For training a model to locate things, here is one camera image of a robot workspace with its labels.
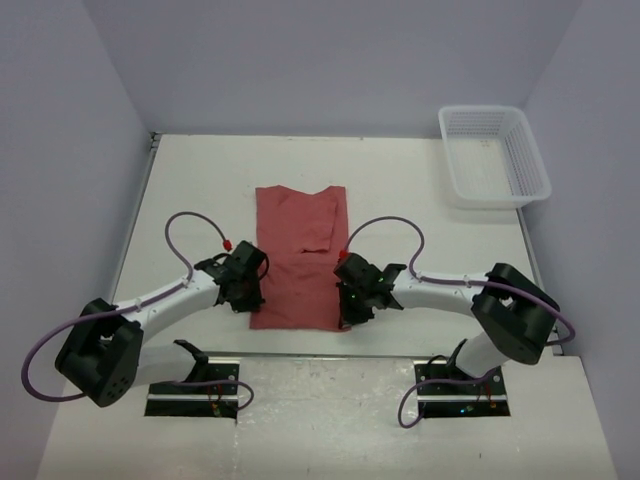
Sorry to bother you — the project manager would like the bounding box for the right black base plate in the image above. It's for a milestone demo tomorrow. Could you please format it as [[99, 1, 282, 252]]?
[[416, 368, 511, 419]]

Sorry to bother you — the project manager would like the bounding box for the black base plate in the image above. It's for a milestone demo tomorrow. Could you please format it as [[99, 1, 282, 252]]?
[[144, 384, 240, 420], [416, 368, 511, 419]]

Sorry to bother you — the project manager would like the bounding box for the red t shirt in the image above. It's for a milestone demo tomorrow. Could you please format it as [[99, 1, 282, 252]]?
[[250, 186, 349, 332]]

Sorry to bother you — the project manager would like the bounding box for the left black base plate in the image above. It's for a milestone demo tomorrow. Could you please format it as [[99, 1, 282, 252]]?
[[144, 384, 240, 420]]

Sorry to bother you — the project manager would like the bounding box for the white plastic basket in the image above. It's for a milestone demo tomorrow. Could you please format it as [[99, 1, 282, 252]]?
[[438, 105, 552, 210]]

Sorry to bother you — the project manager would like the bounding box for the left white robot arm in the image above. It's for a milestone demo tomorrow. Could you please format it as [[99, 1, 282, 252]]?
[[55, 241, 269, 408]]

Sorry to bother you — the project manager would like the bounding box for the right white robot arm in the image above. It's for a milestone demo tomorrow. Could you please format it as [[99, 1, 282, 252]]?
[[334, 253, 559, 393]]

